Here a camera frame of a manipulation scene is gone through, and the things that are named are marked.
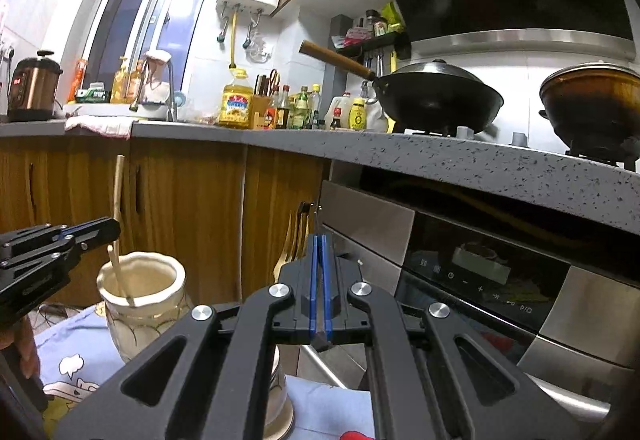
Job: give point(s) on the wooden base cabinet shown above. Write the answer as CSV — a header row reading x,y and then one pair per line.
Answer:
x,y
190,200

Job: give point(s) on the cream ceramic drip tray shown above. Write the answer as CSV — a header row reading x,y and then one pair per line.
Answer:
x,y
284,427

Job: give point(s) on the orange spray bottle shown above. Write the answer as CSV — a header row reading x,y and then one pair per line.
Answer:
x,y
78,82

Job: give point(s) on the yellow squeeze bottle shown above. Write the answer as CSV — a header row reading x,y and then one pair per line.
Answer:
x,y
358,115

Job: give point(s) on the row of sauce bottles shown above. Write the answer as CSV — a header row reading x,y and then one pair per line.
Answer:
x,y
300,112

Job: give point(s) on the wall socket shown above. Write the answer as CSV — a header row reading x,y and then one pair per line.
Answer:
x,y
6,52

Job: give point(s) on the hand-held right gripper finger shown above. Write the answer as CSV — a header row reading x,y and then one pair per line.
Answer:
x,y
326,285
313,285

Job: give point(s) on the white cloth on faucet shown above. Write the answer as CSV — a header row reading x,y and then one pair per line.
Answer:
x,y
157,87

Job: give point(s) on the brown lidded pot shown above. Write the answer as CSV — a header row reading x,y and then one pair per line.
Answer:
x,y
590,114

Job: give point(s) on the dark lidded jar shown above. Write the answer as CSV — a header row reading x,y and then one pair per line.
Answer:
x,y
376,23

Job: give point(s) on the white jug with red cap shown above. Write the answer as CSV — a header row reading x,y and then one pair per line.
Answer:
x,y
340,113

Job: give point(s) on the metal faucet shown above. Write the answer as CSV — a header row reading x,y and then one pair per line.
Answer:
x,y
171,92

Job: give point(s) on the clear wall hook rack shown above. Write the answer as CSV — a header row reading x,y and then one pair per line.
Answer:
x,y
257,45

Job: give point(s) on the person's left hand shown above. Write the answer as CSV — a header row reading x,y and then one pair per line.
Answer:
x,y
25,350

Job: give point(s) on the wooden knife block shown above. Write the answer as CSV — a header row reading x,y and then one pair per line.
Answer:
x,y
260,108

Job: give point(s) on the blue printed cloth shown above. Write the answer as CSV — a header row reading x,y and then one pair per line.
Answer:
x,y
70,365

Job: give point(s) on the built-in steel oven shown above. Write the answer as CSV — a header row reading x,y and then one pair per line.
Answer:
x,y
475,270

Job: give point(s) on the white dish cloth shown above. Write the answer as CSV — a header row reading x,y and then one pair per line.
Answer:
x,y
95,124

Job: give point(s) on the steel electric pressure cooker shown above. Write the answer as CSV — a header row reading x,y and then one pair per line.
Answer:
x,y
32,89

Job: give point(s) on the black spice shelf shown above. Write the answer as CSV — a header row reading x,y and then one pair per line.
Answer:
x,y
370,47

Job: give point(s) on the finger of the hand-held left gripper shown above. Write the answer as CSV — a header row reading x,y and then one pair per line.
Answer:
x,y
95,235
45,234

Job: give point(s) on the gold fork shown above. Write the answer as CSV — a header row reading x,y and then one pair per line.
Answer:
x,y
287,245
304,227

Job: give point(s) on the cream ceramic utensil holder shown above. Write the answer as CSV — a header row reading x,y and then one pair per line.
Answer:
x,y
145,320

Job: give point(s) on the large yellow oil bottle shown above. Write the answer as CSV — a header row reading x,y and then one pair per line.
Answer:
x,y
235,107

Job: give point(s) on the green box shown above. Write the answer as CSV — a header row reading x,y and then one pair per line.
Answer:
x,y
92,93

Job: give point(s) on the green packet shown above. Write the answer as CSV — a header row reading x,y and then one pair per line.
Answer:
x,y
392,14

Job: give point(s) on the yellow dish soap bottle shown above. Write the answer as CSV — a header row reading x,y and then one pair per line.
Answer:
x,y
119,87
135,87

